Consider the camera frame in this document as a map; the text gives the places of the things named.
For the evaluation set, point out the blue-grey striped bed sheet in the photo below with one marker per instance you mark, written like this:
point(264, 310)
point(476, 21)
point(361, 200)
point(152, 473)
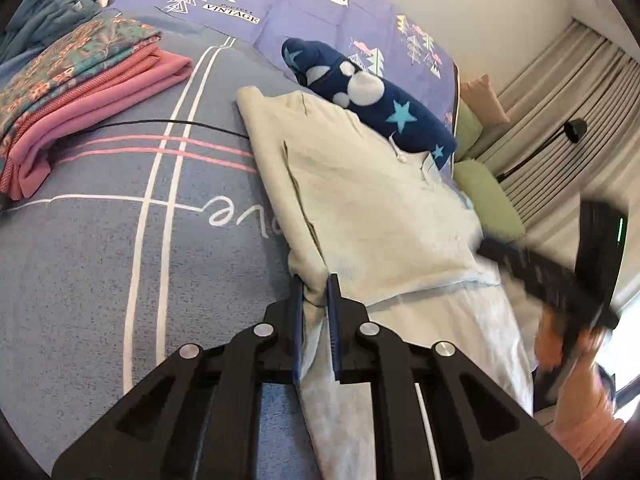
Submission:
point(100, 270)

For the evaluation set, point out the blue-grey fleece blanket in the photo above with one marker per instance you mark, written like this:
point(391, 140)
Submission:
point(45, 0)

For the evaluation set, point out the white sweater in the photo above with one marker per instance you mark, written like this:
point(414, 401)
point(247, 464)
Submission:
point(375, 210)

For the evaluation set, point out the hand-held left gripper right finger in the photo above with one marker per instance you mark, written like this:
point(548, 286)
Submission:
point(334, 325)

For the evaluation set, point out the folded pink cloth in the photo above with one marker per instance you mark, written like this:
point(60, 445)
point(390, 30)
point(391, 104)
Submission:
point(100, 105)

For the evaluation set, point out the beige curtain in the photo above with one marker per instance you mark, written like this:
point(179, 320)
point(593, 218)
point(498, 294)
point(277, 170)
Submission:
point(575, 85)

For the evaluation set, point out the green pillow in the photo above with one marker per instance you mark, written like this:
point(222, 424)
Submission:
point(487, 200)
point(467, 127)

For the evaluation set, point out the person's right hand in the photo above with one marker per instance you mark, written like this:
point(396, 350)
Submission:
point(547, 340)

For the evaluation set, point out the peach pillow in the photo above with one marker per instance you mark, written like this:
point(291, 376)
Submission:
point(482, 100)

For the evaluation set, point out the person's right forearm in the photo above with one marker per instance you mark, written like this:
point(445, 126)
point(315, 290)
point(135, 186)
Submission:
point(590, 410)

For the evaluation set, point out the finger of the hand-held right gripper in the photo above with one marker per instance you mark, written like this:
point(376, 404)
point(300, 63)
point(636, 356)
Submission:
point(530, 272)

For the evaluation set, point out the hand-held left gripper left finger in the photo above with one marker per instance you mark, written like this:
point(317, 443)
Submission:
point(297, 320)

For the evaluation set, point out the black floor lamp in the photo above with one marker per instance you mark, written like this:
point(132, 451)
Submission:
point(575, 130)

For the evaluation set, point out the navy star-patterned plush pillow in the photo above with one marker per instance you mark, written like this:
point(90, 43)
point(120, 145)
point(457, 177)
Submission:
point(380, 100)

